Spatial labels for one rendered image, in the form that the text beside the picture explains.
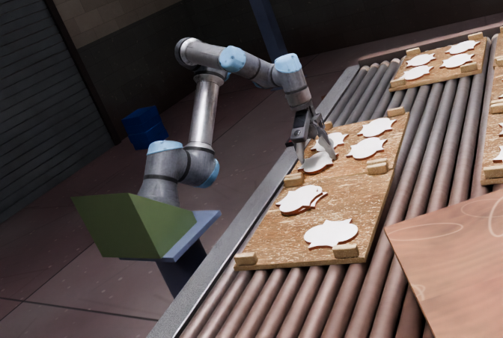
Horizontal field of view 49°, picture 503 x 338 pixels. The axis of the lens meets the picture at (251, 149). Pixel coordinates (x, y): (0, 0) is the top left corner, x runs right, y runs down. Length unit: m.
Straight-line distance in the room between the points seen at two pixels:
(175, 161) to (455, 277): 1.14
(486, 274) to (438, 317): 0.12
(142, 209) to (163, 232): 0.11
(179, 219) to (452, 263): 1.05
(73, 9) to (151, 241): 5.65
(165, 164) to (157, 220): 0.20
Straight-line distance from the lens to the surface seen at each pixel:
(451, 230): 1.11
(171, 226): 1.83
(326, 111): 2.34
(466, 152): 1.66
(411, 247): 1.09
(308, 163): 1.81
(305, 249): 1.39
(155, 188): 1.85
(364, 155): 1.74
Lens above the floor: 1.64
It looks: 19 degrees down
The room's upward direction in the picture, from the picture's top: 22 degrees counter-clockwise
